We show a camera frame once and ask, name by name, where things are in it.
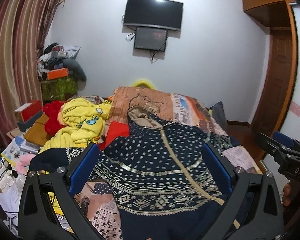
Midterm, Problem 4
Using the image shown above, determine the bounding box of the wooden board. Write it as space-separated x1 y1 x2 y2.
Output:
24 113 51 146

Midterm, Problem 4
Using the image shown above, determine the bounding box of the pink plush toy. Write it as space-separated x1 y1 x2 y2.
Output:
15 153 36 175

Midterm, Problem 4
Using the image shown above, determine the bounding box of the right hand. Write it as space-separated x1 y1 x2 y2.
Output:
282 183 292 207

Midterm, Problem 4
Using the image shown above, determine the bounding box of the large black wall television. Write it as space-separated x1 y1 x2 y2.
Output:
123 0 183 31

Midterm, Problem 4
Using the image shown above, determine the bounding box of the orange shoe box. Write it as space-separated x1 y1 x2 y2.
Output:
46 68 69 80

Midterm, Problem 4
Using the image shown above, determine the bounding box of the navy patterned hooded sweater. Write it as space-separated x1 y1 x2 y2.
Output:
29 106 241 240

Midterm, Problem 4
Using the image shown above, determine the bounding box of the wooden wardrobe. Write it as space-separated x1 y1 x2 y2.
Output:
243 0 298 136

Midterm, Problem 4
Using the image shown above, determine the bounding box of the yellow curved headboard tube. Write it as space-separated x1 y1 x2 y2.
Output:
132 79 155 89

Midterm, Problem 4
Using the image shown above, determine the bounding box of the grey garment on pile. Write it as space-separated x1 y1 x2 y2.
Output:
63 59 87 82

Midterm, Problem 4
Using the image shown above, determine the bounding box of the small black wall monitor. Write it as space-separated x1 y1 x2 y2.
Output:
134 27 168 51

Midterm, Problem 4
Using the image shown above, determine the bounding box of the red and white box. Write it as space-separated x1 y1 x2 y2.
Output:
14 100 42 122

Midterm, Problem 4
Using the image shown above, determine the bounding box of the red folded garment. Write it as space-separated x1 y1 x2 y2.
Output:
98 121 129 150

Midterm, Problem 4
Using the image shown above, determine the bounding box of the yellow cartoon print blanket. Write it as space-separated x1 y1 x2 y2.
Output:
40 98 112 152

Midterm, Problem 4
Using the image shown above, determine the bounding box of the printed newspaper pattern bedspread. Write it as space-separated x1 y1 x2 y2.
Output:
64 87 260 239

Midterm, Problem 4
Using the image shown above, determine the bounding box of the green patterned covered cabinet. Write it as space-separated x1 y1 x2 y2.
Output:
40 77 78 101

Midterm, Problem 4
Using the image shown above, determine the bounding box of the red and beige striped curtain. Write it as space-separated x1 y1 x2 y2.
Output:
0 0 60 150

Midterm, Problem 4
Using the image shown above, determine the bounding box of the pile of clutter on cabinet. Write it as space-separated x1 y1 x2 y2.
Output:
37 43 81 81

